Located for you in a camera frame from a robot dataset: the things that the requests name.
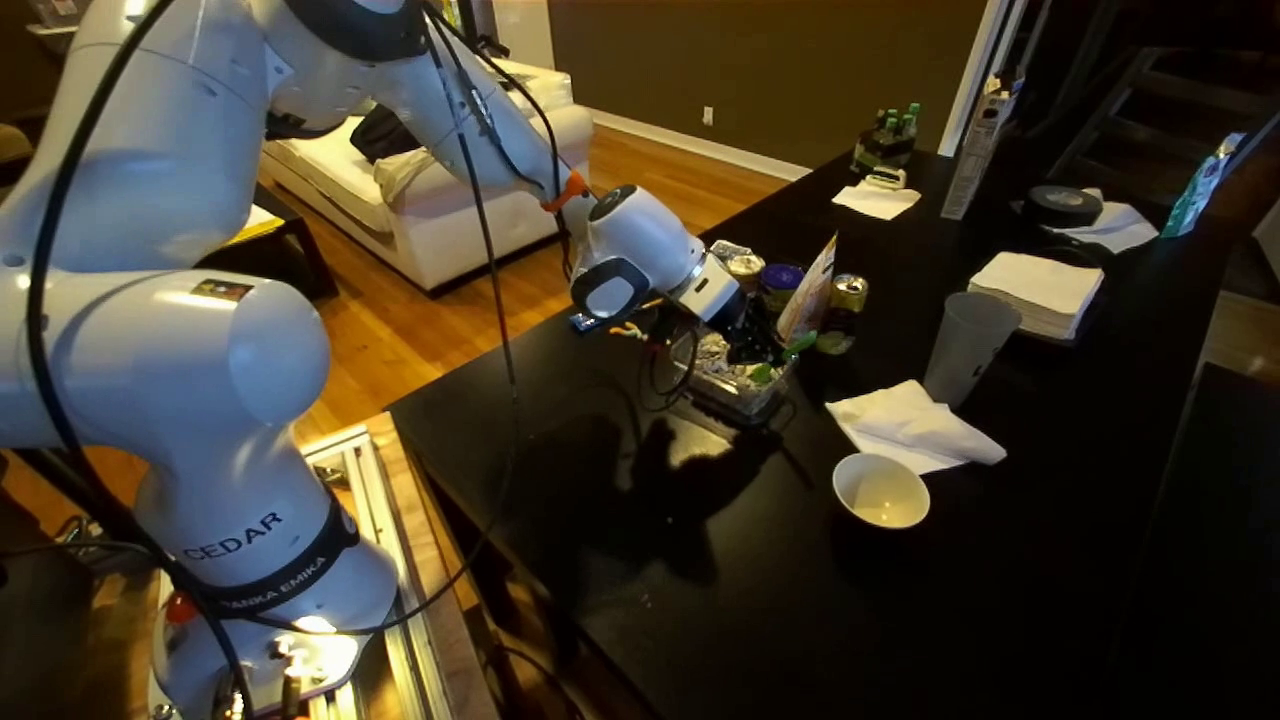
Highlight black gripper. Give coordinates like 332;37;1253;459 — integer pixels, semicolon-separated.
664;315;792;402

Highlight white round bowl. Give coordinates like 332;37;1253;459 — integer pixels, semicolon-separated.
828;450;936;536

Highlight clear rectangular plastic container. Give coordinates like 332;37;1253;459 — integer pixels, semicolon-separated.
671;324;801;431

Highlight jar with blue lid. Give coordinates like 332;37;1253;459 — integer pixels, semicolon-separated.
758;261;809;315

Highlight white plastic bottle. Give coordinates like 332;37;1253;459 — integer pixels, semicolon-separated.
774;232;843;352

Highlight small green gold can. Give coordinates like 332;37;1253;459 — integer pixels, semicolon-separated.
828;268;873;320

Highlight crumpled white napkin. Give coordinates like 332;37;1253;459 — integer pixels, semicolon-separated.
821;375;1014;482

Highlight flat white paper napkin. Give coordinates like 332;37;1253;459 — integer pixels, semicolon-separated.
834;173;926;224

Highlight translucent grey plastic cup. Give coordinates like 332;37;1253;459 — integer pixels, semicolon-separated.
919;289;1023;408

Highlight green bottles pack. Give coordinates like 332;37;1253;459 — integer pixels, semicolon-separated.
854;100;927;177

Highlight stack of white napkins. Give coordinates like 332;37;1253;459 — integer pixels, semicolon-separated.
963;248;1110;344

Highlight black round disc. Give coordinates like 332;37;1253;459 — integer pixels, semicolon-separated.
1023;182;1110;230

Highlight white sofa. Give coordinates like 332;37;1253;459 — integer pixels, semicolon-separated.
256;58;596;296

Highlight white napkin under disc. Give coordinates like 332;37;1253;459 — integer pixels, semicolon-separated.
1046;195;1166;256

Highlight black bag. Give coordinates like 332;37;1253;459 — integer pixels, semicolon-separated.
350;103;425;170

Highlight black coffee table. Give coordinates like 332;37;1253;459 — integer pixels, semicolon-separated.
197;195;339;305

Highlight dark wooden staircase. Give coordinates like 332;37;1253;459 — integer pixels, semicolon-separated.
1053;37;1280;191

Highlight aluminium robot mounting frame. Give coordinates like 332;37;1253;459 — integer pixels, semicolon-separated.
295;421;464;720

